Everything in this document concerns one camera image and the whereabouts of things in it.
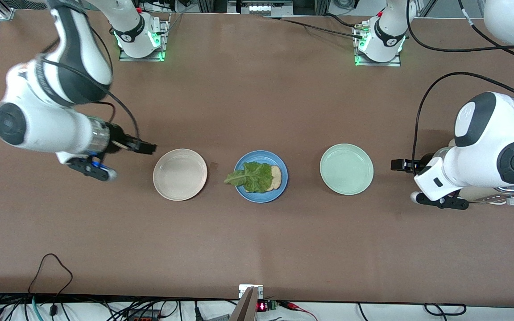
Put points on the orange black connector block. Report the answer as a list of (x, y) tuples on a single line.
[(143, 317)]

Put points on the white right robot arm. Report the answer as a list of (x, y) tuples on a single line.
[(47, 129)]

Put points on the green lettuce leaf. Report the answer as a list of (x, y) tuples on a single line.
[(252, 176)]

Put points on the toasted bread slice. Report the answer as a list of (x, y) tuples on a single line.
[(276, 176)]

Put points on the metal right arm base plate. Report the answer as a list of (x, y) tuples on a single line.
[(166, 31)]

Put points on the grey metal bar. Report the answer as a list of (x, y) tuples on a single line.
[(246, 307)]

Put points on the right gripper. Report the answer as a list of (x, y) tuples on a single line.
[(118, 135)]

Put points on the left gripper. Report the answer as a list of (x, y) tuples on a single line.
[(422, 164)]

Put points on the blue round plate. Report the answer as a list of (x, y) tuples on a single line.
[(261, 155)]

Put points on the aluminium frame profile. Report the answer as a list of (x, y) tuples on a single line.
[(6, 13)]

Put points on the circuit board with red display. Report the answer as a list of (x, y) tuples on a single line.
[(262, 306)]

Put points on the red clip lead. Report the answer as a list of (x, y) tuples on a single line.
[(292, 306)]

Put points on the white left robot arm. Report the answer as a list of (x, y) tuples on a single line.
[(498, 147)]

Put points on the beige round plate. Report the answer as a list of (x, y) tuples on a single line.
[(180, 174)]

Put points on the grey electrical box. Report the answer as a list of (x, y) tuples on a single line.
[(261, 9)]

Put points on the beige chrome toaster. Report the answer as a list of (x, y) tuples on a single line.
[(484, 194)]

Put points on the pale green round plate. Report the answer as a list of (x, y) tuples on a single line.
[(346, 169)]

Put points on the white mounting bracket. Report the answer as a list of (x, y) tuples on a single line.
[(243, 290)]

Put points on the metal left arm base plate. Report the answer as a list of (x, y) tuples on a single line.
[(377, 64)]

